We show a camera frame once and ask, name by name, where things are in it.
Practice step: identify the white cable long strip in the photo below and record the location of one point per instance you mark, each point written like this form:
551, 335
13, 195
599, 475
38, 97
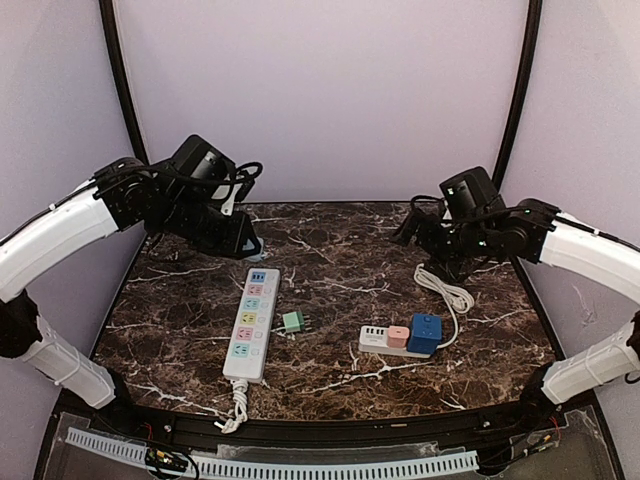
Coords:
240, 398

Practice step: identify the black front table rail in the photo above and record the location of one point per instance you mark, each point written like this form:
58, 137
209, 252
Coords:
477, 428

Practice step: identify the pink plug adapter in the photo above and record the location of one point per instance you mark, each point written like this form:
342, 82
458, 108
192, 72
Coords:
397, 337

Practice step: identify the long white colourful power strip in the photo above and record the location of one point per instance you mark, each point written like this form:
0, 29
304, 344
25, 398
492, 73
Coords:
247, 350

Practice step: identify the blue cube socket adapter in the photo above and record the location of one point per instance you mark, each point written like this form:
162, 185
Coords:
425, 334

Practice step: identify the small white power strip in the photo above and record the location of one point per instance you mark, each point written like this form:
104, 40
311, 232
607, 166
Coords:
374, 339

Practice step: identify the white coiled cable small strip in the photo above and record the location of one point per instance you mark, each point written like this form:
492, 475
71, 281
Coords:
457, 299

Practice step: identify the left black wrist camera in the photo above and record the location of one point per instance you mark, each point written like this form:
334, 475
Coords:
199, 160

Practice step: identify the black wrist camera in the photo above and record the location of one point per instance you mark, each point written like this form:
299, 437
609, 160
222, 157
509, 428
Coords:
199, 160
471, 194

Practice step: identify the white slotted cable duct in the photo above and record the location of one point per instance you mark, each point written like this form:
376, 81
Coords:
210, 467

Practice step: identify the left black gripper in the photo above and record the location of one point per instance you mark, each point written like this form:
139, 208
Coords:
238, 234

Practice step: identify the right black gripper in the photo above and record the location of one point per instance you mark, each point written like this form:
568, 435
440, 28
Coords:
417, 228

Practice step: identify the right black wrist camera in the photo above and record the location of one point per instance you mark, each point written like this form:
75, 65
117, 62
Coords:
471, 194

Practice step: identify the green plug adapter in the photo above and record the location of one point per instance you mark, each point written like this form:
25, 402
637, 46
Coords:
293, 322

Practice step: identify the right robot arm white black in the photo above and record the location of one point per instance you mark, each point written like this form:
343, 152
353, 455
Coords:
540, 233

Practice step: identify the left black frame post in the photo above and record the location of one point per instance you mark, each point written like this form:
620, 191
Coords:
120, 79

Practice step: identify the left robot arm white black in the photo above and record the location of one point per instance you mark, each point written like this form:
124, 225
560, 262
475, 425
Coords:
192, 200

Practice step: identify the light blue plug adapter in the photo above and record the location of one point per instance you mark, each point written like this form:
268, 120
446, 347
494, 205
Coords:
254, 251

